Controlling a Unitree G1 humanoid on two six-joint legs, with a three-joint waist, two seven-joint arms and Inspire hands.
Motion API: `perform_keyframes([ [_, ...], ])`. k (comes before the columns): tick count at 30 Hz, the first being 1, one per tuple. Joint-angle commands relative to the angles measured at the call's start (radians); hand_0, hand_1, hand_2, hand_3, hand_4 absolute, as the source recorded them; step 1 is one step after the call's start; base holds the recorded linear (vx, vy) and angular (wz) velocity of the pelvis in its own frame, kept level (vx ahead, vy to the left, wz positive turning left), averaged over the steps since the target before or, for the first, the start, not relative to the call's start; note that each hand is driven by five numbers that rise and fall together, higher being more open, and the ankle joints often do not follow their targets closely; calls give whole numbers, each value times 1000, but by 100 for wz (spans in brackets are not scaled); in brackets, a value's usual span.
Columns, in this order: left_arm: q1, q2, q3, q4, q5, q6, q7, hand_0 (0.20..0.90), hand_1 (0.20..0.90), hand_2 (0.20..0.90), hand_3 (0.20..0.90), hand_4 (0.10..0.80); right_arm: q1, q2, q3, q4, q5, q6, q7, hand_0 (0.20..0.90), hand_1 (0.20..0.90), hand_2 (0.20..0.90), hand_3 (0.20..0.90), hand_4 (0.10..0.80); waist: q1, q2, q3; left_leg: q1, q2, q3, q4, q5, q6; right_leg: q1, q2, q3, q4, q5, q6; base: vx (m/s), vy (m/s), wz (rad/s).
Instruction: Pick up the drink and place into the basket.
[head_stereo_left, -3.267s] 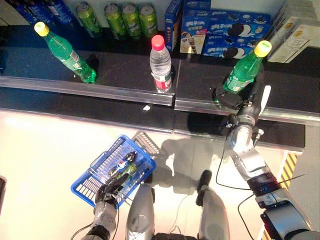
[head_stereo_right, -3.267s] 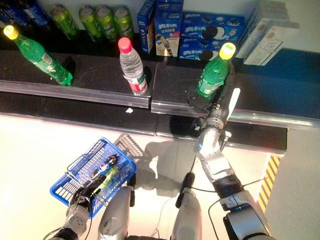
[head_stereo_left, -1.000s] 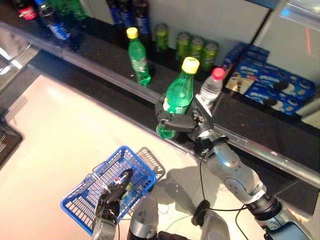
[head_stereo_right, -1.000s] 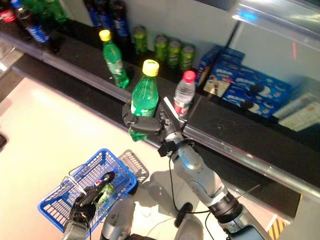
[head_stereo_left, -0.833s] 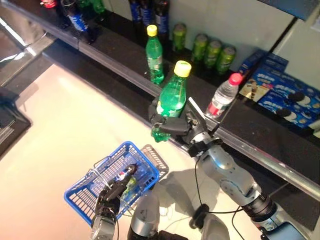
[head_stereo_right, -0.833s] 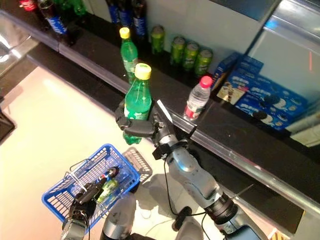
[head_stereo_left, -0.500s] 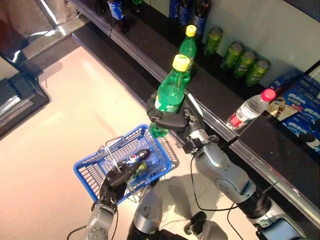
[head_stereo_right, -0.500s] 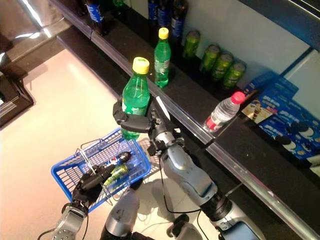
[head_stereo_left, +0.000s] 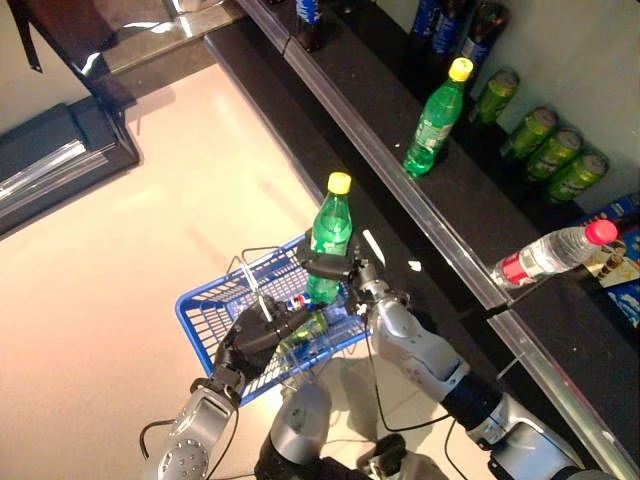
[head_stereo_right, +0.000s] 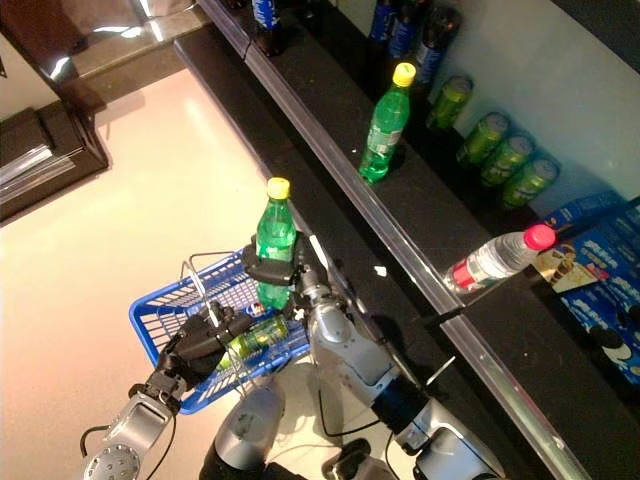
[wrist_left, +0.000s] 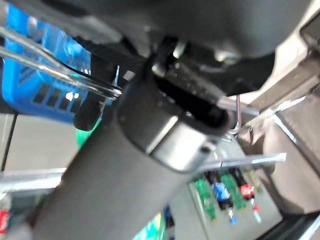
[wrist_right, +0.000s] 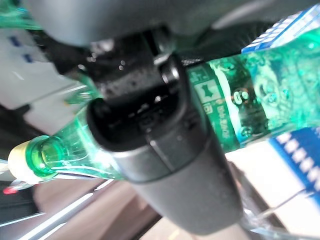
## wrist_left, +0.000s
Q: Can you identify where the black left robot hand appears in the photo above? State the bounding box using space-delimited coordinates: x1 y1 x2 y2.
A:
0 0 320 240

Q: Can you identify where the green soda bottle yellow cap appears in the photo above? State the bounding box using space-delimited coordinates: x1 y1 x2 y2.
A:
74 124 101 151

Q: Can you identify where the blue plastic shopping basket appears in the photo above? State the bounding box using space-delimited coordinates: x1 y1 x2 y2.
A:
0 4 118 123

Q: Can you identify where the row of drink bottles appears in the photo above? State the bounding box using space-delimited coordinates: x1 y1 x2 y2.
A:
188 169 284 240

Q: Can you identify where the cola bottle blue label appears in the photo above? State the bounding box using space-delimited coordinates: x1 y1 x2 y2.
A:
204 171 238 227

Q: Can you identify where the cola bottle red label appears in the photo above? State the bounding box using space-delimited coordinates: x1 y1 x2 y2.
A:
229 166 263 225
0 208 11 230

